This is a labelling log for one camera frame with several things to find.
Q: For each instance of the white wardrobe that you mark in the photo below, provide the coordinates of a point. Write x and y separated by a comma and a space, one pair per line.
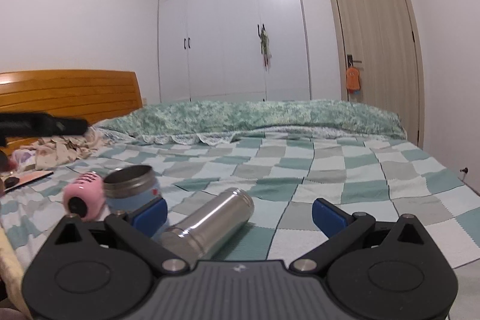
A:
210, 50

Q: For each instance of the light blue cup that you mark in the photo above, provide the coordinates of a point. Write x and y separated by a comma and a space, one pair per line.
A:
130, 188

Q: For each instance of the small black object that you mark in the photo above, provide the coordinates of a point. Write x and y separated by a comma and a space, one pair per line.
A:
11, 181

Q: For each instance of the green hanging ornament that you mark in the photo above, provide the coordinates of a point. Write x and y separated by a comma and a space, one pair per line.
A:
264, 47

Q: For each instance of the wooden headboard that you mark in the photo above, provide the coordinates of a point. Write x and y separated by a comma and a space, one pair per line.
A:
90, 94

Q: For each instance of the black door handle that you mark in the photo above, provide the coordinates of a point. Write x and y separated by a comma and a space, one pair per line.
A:
351, 62

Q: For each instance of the pink cup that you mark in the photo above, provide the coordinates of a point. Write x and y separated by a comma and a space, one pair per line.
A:
84, 196

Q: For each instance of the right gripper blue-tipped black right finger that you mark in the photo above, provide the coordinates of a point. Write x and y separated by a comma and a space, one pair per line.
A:
379, 270

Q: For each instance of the crumpled floral cloth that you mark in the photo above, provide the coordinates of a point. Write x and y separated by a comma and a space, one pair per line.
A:
50, 152

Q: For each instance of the orange hanging pouch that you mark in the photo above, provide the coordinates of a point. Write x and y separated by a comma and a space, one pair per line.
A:
353, 80

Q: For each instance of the green floral quilt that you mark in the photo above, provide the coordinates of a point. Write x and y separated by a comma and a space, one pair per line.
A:
218, 122

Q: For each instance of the beige wooden door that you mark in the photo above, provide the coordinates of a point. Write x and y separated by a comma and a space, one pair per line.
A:
383, 35

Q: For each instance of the orange book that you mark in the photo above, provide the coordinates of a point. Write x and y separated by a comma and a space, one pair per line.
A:
27, 178

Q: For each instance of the checkered green bed sheet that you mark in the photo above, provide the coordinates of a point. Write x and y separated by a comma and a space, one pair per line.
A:
283, 175

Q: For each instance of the stainless steel cup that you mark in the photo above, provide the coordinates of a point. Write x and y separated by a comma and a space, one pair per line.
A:
201, 234

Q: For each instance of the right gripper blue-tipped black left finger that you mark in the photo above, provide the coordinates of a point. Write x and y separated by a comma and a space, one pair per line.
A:
102, 270

